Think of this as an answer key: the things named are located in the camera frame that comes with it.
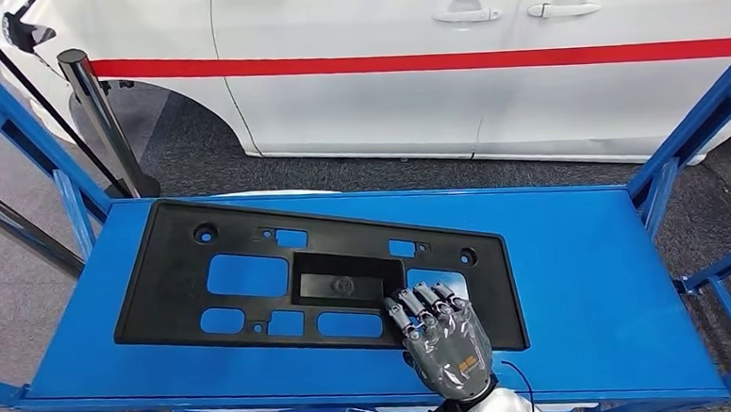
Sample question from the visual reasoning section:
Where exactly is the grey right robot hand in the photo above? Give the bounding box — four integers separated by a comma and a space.
382, 278, 499, 407

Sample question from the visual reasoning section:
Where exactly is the black plastic plate part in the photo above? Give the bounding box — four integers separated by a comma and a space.
107, 180, 531, 373

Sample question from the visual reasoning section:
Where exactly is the blue metal shelf rack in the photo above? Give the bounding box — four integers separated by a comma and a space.
0, 0, 731, 412
673, 235, 731, 380

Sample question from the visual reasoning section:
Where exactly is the white car with red stripe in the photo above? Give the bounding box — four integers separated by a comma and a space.
0, 0, 731, 199

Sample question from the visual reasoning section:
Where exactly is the thin black barrier belt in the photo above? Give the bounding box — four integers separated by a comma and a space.
0, 0, 130, 206

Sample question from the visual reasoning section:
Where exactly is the thin black cable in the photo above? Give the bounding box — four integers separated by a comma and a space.
501, 357, 536, 412

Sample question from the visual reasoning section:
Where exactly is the white car door handle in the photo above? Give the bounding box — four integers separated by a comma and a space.
430, 0, 504, 26
525, 0, 603, 21

